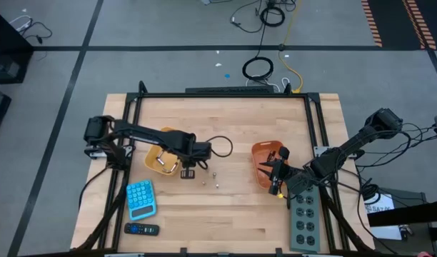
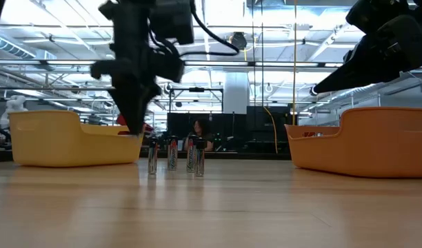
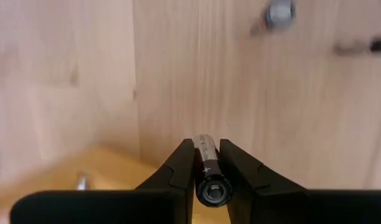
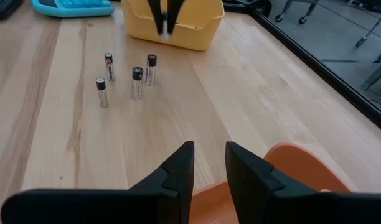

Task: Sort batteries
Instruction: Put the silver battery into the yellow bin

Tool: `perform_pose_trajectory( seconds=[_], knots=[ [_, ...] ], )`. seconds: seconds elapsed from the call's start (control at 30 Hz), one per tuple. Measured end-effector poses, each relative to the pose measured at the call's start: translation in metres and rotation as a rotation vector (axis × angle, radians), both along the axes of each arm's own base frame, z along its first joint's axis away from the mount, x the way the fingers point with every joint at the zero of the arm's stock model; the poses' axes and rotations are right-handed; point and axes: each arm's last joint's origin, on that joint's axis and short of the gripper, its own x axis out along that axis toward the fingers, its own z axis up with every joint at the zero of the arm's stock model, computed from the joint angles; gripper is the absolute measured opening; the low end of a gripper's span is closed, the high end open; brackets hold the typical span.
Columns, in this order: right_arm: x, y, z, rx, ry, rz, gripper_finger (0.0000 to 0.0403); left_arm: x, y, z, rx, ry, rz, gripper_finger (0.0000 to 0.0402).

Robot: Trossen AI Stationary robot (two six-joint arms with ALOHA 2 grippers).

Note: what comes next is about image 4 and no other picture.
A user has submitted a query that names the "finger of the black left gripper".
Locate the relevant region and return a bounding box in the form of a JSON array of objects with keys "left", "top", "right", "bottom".
[
  {"left": 146, "top": 0, "right": 164, "bottom": 34},
  {"left": 167, "top": 0, "right": 186, "bottom": 34}
]

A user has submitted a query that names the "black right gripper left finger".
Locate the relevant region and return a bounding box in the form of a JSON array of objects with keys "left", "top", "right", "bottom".
[{"left": 0, "top": 141, "right": 195, "bottom": 224}]

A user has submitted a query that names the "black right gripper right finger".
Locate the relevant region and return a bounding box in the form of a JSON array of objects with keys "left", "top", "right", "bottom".
[{"left": 225, "top": 141, "right": 381, "bottom": 224}]

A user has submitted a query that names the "silver battery black cap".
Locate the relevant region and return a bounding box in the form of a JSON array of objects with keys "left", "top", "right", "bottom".
[
  {"left": 131, "top": 66, "right": 144, "bottom": 101},
  {"left": 95, "top": 77, "right": 110, "bottom": 109},
  {"left": 161, "top": 18, "right": 170, "bottom": 41},
  {"left": 144, "top": 54, "right": 158, "bottom": 87},
  {"left": 104, "top": 52, "right": 116, "bottom": 82}
]

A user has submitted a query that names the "yellow plastic bin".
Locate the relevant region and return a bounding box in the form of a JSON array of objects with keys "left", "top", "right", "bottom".
[{"left": 121, "top": 0, "right": 225, "bottom": 52}]

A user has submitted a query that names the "orange plastic bin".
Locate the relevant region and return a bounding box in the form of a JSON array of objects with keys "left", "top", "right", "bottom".
[{"left": 189, "top": 142, "right": 353, "bottom": 224}]

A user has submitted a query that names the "blue desk calculator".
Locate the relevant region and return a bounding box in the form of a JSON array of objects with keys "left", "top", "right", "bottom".
[{"left": 30, "top": 0, "right": 115, "bottom": 19}]

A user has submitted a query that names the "wooden workbench on casters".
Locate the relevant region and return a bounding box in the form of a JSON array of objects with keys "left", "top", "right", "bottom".
[{"left": 274, "top": 0, "right": 321, "bottom": 25}]

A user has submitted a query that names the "black remote control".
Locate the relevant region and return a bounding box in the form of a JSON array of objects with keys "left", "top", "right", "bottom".
[{"left": 0, "top": 0, "right": 25, "bottom": 20}]

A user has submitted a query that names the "grey frame wooden workbench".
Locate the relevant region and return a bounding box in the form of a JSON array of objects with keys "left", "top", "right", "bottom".
[{"left": 360, "top": 49, "right": 381, "bottom": 93}]

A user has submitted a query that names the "tilted metal wire rack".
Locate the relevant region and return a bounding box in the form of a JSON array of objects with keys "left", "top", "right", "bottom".
[{"left": 355, "top": 7, "right": 381, "bottom": 48}]

